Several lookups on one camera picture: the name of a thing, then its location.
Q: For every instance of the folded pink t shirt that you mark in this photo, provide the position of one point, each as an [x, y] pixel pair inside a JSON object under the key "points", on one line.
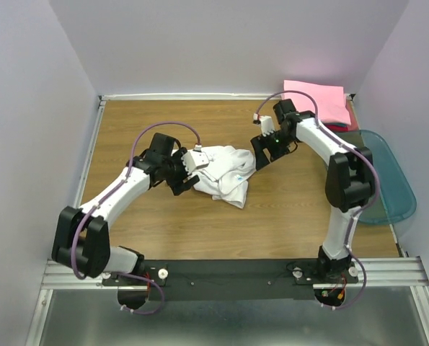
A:
{"points": [[330, 100]]}

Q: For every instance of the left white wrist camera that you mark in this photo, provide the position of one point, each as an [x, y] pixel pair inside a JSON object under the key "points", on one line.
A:
{"points": [[194, 160]]}

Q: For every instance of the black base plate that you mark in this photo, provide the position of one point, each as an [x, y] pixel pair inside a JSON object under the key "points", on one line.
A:
{"points": [[135, 293]]}

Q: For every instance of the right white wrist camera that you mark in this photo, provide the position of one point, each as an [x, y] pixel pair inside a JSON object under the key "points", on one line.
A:
{"points": [[266, 124]]}

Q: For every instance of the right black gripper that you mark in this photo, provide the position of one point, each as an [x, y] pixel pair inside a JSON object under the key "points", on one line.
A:
{"points": [[260, 143]]}

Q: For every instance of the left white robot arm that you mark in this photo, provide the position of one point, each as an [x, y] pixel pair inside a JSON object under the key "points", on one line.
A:
{"points": [[82, 240]]}

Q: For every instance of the folded red t shirt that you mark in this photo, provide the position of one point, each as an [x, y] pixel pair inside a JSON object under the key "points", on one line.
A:
{"points": [[340, 127]]}

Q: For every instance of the teal plastic bin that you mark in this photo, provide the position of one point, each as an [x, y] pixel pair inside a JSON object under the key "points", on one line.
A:
{"points": [[397, 201]]}

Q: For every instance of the white t shirt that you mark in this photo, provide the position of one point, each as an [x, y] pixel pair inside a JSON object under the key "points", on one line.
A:
{"points": [[226, 176]]}

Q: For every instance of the aluminium front rail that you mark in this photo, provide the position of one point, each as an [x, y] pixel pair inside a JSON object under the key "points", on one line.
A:
{"points": [[374, 272]]}

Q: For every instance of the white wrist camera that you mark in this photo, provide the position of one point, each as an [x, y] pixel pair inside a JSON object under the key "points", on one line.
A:
{"points": [[194, 160], [266, 124]]}

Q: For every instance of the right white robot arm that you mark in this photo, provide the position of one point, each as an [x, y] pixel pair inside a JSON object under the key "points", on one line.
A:
{"points": [[351, 182]]}

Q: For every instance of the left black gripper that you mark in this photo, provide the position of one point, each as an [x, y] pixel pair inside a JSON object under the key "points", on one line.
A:
{"points": [[182, 187]]}

